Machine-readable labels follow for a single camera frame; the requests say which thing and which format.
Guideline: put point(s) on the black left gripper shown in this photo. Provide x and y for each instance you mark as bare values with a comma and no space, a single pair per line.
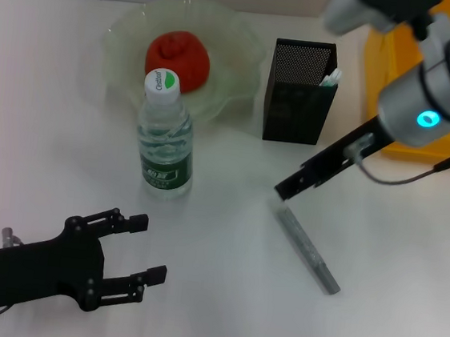
41,270

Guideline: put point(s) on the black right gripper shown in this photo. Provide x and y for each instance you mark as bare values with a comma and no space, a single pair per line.
330,159

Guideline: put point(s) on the grey marker pen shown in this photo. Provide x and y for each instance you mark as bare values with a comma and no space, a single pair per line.
309,251

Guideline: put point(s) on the clear green-label water bottle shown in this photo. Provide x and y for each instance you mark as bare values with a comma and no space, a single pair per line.
164,150

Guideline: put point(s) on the mint green pen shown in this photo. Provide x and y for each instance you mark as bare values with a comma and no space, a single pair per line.
330,78

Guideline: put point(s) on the red-orange toy fruit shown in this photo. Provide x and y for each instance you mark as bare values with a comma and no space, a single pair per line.
180,59

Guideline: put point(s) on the black mesh pen holder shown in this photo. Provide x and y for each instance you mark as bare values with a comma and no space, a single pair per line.
295,111

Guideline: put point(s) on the green glass fruit plate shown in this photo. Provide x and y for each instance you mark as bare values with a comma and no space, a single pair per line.
229,48

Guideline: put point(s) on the yellow plastic bin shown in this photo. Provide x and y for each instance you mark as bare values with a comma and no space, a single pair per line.
375,79

